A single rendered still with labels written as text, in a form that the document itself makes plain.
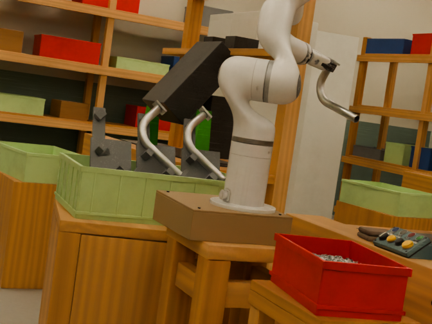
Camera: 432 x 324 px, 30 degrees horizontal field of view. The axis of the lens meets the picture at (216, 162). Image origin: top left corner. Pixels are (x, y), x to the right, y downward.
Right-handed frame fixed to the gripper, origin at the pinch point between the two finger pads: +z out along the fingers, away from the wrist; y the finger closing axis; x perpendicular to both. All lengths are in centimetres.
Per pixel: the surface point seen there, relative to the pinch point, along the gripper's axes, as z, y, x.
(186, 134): -36, 12, 45
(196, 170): -30, 5, 56
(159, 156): -47, 8, 55
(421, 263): -60, -105, 22
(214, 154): -23, 7, 49
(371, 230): -47, -81, 27
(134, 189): -68, -10, 61
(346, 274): -93, -108, 26
